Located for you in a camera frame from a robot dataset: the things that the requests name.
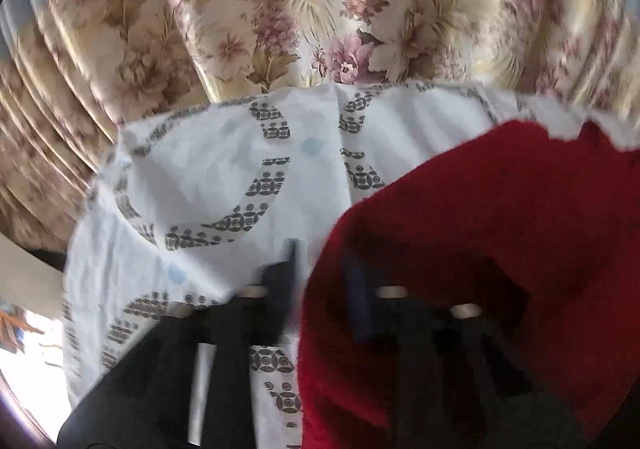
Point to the red knitted sweater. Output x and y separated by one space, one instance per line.
560 218

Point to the white board panel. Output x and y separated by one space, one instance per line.
28 282

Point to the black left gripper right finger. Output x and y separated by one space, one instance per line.
454 383

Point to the white patterned bed sheet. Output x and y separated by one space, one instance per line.
191 205

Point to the floral beige curtain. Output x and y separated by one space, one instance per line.
74 71

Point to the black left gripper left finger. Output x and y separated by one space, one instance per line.
144 401

